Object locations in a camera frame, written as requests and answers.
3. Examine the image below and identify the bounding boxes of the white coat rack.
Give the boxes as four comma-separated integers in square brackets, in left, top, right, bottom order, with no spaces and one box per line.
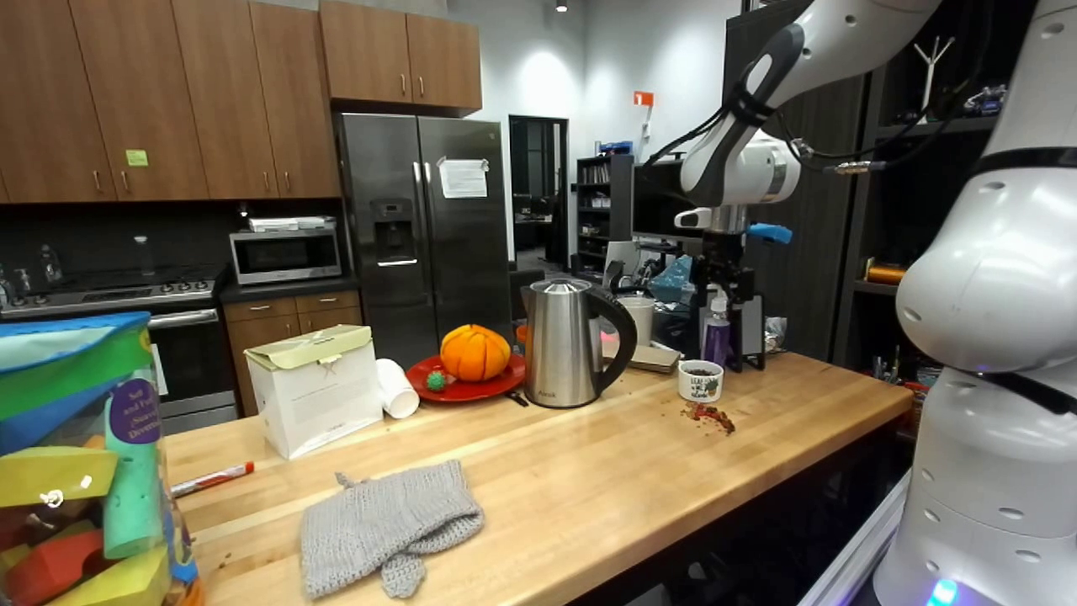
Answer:
[909,29,959,129]

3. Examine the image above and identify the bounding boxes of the stainless steel electric kettle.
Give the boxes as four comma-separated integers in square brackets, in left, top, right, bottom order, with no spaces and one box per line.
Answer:
[522,273,639,413]

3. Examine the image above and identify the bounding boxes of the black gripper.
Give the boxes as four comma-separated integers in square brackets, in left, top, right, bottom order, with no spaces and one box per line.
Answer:
[694,229,757,308]

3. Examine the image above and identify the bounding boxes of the white item on microwave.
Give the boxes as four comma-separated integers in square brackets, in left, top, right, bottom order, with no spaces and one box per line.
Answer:
[246,212,342,238]

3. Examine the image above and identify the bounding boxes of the clear plastic bag with items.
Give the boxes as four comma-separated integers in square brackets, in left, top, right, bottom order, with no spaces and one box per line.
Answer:
[648,253,707,357]

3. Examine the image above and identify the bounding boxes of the wooden wall cabinets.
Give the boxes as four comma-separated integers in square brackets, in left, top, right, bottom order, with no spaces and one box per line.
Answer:
[0,0,344,210]

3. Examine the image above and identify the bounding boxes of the red marker pen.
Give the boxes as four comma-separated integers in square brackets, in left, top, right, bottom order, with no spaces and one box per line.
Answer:
[170,459,258,503]

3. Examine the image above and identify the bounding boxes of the red plate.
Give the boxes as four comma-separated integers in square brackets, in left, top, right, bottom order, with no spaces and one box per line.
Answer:
[405,351,532,412]

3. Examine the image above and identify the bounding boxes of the small white ramekin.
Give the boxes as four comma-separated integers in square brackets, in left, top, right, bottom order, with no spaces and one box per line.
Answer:
[675,357,731,408]

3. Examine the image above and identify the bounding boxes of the wooden cabinet above refrigerator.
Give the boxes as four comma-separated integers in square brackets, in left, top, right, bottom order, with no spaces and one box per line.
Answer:
[317,0,488,118]

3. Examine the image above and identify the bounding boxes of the grey knitted oven mitt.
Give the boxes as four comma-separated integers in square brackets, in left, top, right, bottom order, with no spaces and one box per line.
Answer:
[297,459,488,606]

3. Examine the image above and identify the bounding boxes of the white cardboard box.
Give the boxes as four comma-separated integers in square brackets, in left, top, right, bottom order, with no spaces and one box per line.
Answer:
[239,321,388,466]

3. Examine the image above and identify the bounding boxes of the orange pumpkin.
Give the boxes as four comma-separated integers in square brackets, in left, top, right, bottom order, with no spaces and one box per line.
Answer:
[434,321,518,386]

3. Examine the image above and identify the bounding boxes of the white paper on refrigerator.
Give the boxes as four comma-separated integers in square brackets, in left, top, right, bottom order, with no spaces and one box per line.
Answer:
[434,156,494,204]

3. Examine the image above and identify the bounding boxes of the black kitchen stove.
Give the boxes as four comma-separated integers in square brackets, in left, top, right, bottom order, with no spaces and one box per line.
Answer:
[0,273,244,439]

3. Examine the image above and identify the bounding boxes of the silver microwave oven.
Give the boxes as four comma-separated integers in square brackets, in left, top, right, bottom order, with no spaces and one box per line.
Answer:
[225,225,346,290]

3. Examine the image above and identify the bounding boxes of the purple pump soap bottle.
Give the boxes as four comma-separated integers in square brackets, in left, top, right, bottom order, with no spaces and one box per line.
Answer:
[702,287,738,370]

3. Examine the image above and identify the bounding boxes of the wooden lower cabinet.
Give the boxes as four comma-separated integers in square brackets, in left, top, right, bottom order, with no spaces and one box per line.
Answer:
[218,287,367,416]

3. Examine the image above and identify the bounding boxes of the white paper roll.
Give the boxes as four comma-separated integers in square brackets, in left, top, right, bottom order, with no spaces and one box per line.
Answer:
[370,355,426,424]

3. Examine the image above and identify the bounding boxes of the dark bookshelf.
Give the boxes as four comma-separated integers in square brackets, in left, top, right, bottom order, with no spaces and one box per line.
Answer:
[573,153,639,281]

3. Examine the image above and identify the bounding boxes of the stainless steel refrigerator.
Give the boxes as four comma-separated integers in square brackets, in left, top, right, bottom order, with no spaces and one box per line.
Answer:
[334,107,514,370]

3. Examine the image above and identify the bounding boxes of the white robot base platform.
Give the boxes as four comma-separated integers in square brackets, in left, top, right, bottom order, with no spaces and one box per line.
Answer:
[797,469,916,606]

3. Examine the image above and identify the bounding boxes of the bag of colourful foam blocks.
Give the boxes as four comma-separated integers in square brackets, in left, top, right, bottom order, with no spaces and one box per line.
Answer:
[0,309,209,606]

